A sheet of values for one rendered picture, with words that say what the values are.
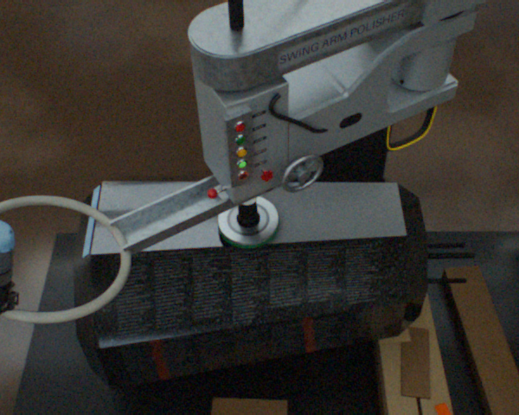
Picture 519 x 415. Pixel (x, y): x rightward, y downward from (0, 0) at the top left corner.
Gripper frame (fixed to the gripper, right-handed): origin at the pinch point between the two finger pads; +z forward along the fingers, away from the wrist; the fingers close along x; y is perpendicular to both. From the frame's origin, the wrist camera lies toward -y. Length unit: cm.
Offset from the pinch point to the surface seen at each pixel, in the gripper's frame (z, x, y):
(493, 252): 42, 197, 120
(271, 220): -5, 87, 42
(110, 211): 14, 68, -11
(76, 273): 29, 48, -8
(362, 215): -10, 108, 67
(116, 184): 12, 79, -17
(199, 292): 20, 63, 33
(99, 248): 17, 53, -3
